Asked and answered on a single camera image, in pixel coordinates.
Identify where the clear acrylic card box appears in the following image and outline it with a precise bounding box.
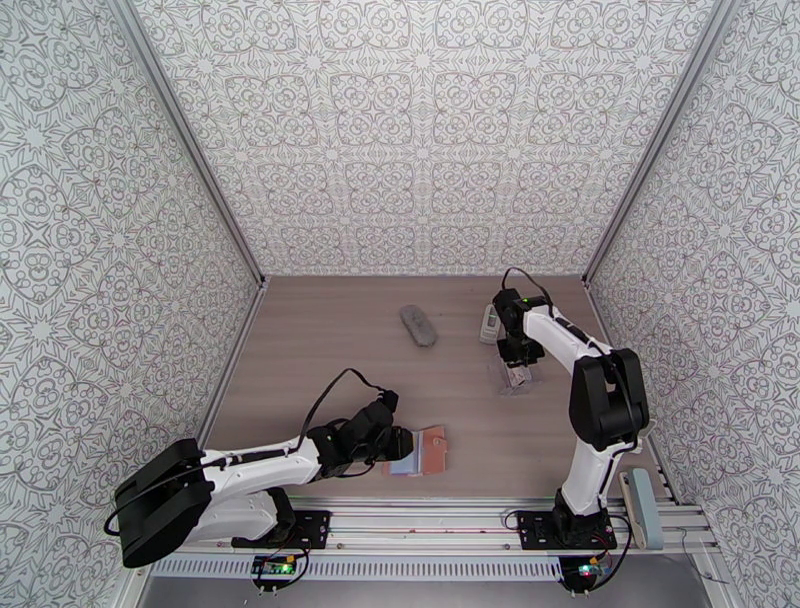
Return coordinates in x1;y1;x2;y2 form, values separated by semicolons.
487;357;544;396

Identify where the pink leather card holder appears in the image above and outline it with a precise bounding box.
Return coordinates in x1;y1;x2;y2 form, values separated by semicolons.
381;424;449;480

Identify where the grey felt oblong case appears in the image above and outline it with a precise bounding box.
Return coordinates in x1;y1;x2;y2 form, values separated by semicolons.
399;304;438;349

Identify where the teal block with beige edge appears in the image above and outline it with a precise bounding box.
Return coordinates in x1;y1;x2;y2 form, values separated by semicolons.
618;467;664;551

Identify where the aluminium mounting rail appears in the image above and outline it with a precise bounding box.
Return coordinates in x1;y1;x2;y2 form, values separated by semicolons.
127;496;717;554

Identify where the aluminium wall base strip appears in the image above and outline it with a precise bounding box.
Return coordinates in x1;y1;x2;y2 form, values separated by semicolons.
187;277;270;451
581;277;679;504

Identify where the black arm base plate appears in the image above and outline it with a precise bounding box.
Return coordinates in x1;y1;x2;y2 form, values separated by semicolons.
231;509;333;551
518;510;617;551

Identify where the white slotted cable duct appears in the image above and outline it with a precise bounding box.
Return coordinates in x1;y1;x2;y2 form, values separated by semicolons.
151;557;564;581

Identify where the aluminium corner post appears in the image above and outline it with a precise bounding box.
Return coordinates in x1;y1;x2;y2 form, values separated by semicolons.
582;0;729;289
109;0;267;289

